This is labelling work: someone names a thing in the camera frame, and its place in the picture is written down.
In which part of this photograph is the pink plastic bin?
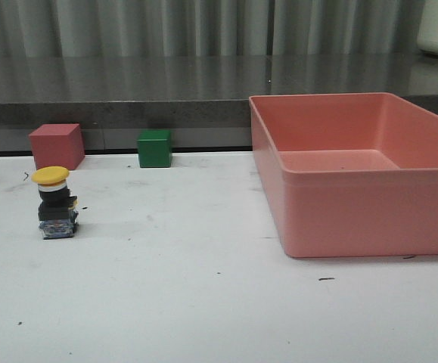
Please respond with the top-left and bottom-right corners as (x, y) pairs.
(250, 93), (438, 258)

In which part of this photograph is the green cube block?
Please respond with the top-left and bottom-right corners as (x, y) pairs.
(137, 129), (172, 168)

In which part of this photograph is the pink cube block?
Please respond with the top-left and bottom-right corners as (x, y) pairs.
(29, 123), (85, 170)

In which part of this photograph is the grey counter shelf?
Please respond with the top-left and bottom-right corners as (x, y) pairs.
(0, 54), (438, 155)

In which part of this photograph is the yellow push button switch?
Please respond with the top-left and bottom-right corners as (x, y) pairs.
(31, 166), (79, 240)

